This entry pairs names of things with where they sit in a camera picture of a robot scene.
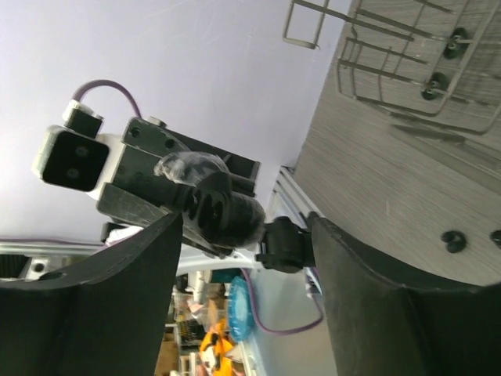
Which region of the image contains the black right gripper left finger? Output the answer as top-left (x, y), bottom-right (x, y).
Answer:
top-left (1, 215), bottom-right (182, 375)

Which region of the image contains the black earbud charging case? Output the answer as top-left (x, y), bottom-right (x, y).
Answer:
top-left (153, 151), bottom-right (265, 249)

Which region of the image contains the grey wire dish rack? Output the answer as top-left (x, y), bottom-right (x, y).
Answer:
top-left (290, 1), bottom-right (500, 136)

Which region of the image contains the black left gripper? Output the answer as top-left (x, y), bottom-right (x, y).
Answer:
top-left (96, 117), bottom-right (262, 259)

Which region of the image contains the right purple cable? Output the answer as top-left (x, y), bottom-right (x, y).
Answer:
top-left (238, 268), bottom-right (326, 337)

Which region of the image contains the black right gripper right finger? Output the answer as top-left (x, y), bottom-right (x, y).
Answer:
top-left (307, 212), bottom-right (500, 375)

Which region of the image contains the black earbud right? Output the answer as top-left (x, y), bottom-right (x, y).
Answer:
top-left (441, 230), bottom-right (467, 254)

